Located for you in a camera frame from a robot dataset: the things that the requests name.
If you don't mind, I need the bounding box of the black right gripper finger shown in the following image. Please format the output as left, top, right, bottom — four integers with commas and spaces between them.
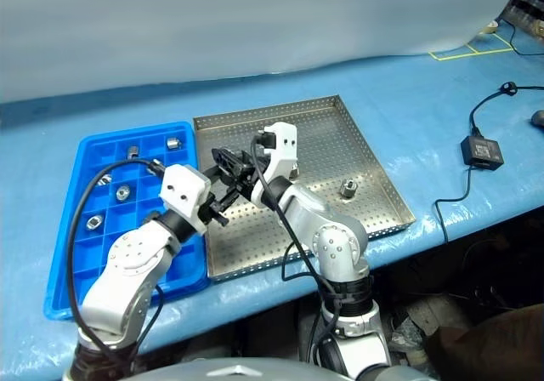
211, 146, 240, 174

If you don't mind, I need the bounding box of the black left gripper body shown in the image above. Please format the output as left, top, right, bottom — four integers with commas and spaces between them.
197, 193, 231, 230

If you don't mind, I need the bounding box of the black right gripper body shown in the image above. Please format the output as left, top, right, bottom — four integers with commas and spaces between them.
235, 151, 273, 186

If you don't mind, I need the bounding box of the perforated steel tray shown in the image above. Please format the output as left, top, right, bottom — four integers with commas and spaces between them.
192, 94, 417, 283

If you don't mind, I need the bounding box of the blue compartment tray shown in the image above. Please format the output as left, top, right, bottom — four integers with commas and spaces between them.
43, 120, 212, 321

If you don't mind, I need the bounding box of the grey robot torso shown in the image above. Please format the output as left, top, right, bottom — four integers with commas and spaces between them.
122, 357, 439, 381

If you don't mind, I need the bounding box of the black power adapter box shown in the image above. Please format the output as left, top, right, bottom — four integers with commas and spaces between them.
460, 136, 506, 172

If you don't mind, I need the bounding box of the dark brown trouser leg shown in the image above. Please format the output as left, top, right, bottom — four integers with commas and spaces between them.
437, 304, 544, 381

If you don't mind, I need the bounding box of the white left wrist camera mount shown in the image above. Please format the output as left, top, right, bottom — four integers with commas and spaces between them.
159, 163, 213, 234

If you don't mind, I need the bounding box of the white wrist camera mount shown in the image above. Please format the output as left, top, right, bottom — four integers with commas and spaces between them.
159, 163, 213, 234
259, 122, 298, 186

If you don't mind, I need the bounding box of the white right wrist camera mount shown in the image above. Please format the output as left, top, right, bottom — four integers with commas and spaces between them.
259, 122, 298, 186

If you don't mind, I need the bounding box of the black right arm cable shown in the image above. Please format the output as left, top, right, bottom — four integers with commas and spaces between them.
250, 133, 341, 365

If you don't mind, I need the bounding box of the black adapter cable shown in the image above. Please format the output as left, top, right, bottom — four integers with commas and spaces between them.
433, 166, 473, 245
469, 83, 544, 139

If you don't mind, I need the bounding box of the thin black cable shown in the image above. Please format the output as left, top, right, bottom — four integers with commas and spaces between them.
496, 18, 544, 57

